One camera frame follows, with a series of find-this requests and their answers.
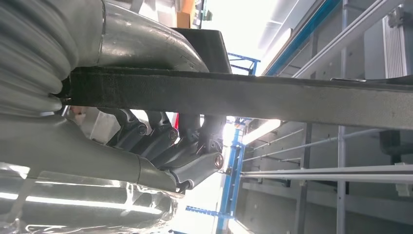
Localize blue metal shelf rack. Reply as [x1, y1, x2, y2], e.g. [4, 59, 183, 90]
[185, 52, 262, 234]

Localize brown cardboard box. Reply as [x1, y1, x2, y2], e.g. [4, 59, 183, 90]
[176, 0, 197, 29]

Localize blue overhead beam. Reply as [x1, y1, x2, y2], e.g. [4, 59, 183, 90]
[263, 0, 343, 77]

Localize grey metal frame structure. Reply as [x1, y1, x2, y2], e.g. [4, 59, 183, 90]
[240, 0, 413, 234]

